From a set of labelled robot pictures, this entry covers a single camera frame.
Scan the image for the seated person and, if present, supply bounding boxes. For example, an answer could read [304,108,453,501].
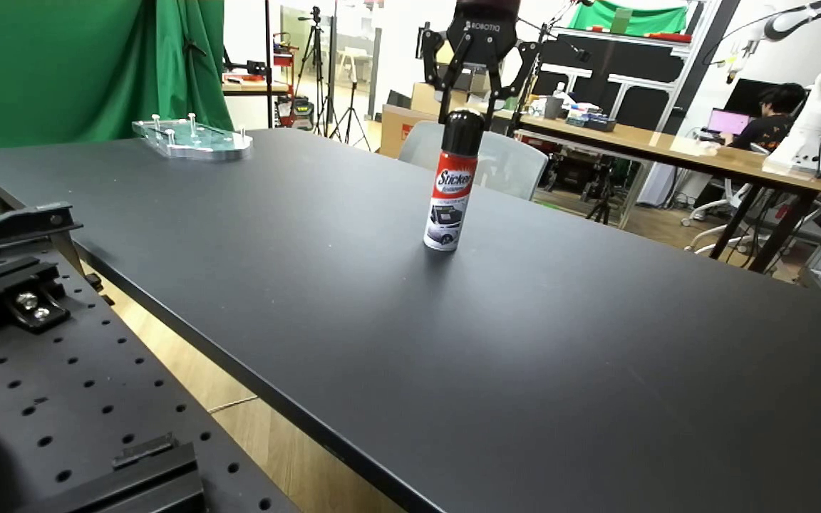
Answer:
[730,84,808,152]

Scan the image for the red white spray can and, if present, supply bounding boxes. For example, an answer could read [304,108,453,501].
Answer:
[422,152,476,252]

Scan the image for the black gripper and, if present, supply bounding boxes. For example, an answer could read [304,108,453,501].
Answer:
[419,0,549,122]

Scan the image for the camera tripod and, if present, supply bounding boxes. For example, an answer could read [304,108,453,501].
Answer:
[298,6,335,134]

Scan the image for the wooden desk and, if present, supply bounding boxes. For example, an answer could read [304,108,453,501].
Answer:
[517,115,821,275]

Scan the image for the black perforated breadboard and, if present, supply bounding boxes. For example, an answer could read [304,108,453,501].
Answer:
[0,201,305,513]

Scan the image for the black bottle lid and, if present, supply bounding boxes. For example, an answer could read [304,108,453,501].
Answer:
[443,111,485,157]

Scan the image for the clear acrylic plate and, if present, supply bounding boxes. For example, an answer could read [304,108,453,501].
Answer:
[133,115,252,164]

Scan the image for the green screen cloth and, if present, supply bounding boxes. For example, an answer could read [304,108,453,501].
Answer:
[0,0,262,229]

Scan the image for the white humanoid robot arm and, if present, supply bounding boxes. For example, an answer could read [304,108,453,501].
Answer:
[443,0,821,174]

